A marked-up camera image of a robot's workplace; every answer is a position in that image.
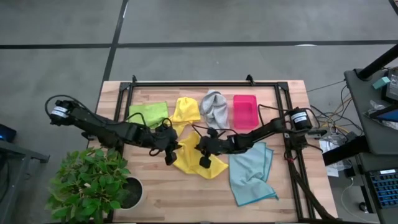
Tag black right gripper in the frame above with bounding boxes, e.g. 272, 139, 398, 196
195, 128, 236, 158

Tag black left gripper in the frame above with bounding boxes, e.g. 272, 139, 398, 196
148, 123, 183, 158

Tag yellow towel with dark stains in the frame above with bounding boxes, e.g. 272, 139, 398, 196
172, 130, 229, 180

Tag green microfiber towel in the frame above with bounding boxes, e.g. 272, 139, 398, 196
127, 101, 170, 130

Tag yellow microfiber towel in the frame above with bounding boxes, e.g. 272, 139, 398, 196
167, 96, 202, 138

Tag grey waffle-weave towel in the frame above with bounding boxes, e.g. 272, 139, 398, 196
200, 90, 230, 131

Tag light blue microfiber towel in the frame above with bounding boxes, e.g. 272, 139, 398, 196
228, 141, 279, 207

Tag pink plastic bin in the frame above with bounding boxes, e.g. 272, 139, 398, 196
233, 94, 259, 131

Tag white plant pot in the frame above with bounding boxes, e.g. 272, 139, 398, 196
119, 175, 146, 211

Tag green leafy plant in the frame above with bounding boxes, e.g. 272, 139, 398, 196
45, 147, 131, 224

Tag white papers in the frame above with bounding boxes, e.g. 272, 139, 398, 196
317, 133, 354, 178

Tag black desk beam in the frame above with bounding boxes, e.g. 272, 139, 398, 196
322, 135, 371, 167

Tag dark grey side table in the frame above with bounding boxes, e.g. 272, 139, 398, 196
0, 139, 50, 224

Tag grey side desk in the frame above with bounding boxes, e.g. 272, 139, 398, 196
343, 67, 398, 156

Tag black device with blue light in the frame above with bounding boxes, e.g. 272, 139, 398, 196
0, 123, 17, 144

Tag backlit keyboard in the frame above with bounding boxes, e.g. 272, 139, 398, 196
366, 169, 398, 210

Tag blue tablet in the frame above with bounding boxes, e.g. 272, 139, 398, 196
368, 104, 398, 123

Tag small teal box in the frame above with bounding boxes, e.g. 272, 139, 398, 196
372, 76, 391, 90

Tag black diagonal pole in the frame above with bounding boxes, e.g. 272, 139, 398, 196
356, 43, 398, 81

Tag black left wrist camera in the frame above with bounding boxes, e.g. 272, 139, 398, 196
164, 151, 178, 166

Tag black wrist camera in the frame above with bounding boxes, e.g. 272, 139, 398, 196
164, 151, 178, 166
198, 155, 213, 170

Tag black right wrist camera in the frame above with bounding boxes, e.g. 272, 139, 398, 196
198, 155, 213, 170

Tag black aluminium table frame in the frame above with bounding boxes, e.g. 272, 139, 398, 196
105, 73, 315, 223

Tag black braided cable sleeve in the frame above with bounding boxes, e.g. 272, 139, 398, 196
287, 160, 341, 223

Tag floor cable tangle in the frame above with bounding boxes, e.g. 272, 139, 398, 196
306, 79, 358, 141

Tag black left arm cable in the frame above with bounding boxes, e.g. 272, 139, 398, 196
44, 95, 175, 157

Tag white cable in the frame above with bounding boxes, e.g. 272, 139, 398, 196
340, 176, 380, 223

